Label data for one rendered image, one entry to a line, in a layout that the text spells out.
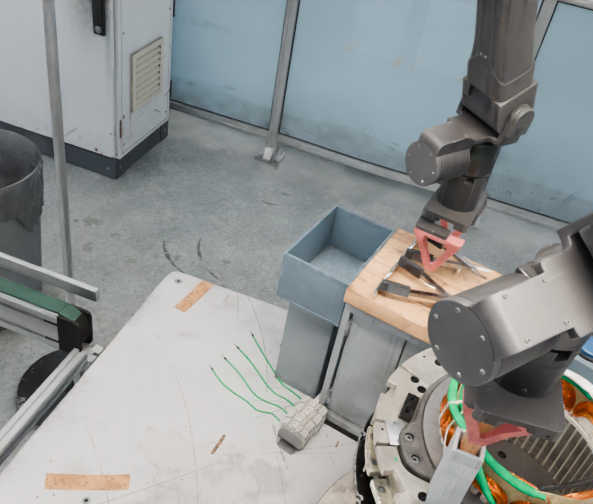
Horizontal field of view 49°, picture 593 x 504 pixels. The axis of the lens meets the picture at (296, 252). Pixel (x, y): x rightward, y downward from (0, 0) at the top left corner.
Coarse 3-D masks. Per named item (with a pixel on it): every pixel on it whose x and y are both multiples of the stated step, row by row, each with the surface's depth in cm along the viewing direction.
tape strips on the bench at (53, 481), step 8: (200, 288) 128; (208, 288) 129; (192, 296) 126; (200, 296) 127; (184, 304) 124; (192, 304) 125; (184, 312) 123; (48, 480) 92; (56, 480) 93; (64, 480) 93; (72, 480) 93; (80, 480) 93; (88, 480) 93; (96, 480) 94; (104, 480) 94; (112, 480) 94; (120, 480) 94; (128, 480) 94; (48, 488) 92; (56, 488) 92; (64, 488) 92; (72, 488) 92; (80, 488) 92; (88, 488) 92; (96, 488) 93; (104, 488) 93; (112, 488) 93; (120, 488) 93; (128, 488) 93
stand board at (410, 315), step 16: (400, 240) 102; (384, 256) 98; (368, 272) 94; (384, 272) 95; (400, 272) 96; (432, 272) 97; (448, 272) 97; (464, 272) 98; (480, 272) 99; (496, 272) 99; (352, 288) 91; (368, 288) 92; (416, 288) 93; (432, 288) 94; (448, 288) 94; (464, 288) 95; (352, 304) 92; (368, 304) 90; (384, 304) 90; (400, 304) 90; (416, 304) 91; (432, 304) 91; (384, 320) 90; (400, 320) 89; (416, 320) 88; (416, 336) 89
